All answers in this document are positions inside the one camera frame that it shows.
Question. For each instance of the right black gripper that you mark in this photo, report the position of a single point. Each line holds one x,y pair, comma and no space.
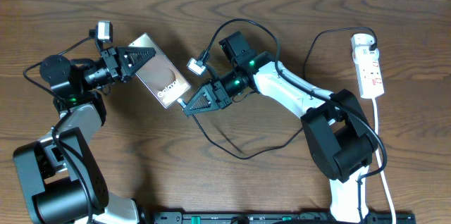
215,97

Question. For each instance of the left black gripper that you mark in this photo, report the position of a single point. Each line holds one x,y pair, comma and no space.
113,63

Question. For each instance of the Galaxy smartphone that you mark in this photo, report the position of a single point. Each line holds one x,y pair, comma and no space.
159,75

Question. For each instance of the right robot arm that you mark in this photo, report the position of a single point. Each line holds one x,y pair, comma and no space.
340,140

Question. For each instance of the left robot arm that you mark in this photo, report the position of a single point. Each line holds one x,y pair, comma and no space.
59,177

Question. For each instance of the white power strip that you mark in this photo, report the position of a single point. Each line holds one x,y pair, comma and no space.
367,66

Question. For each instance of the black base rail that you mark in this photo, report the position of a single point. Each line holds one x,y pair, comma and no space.
316,216

